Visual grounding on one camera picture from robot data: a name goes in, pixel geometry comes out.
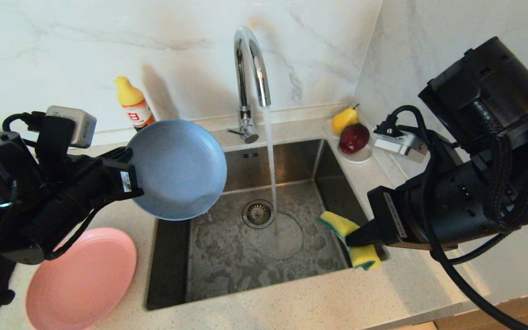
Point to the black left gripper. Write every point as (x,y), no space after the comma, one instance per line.
(103,183)

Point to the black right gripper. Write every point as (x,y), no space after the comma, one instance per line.
(452,211)

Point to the yellow fish-shaped sponge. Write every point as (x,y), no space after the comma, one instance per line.
(337,224)

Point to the blue-grey plate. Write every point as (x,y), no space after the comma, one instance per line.
(177,169)

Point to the yellow-capped orange dish soap bottle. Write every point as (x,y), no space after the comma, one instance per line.
(129,94)

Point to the chrome gooseneck faucet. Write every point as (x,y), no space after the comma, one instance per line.
(244,113)

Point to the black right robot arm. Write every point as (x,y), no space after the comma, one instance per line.
(484,78)

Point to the stainless steel sink basin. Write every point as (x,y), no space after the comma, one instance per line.
(227,270)

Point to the small white dish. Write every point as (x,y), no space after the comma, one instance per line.
(353,158)

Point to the dark red apple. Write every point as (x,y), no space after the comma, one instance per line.
(353,138)

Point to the yellow pear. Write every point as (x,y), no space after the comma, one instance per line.
(342,120)

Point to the round metal drain strainer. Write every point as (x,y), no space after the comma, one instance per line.
(257,214)

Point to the pink plate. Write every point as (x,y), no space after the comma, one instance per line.
(80,279)

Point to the black braided right arm sleeve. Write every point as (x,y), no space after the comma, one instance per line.
(497,183)

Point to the light wooden cabinet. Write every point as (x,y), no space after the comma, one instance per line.
(511,318)

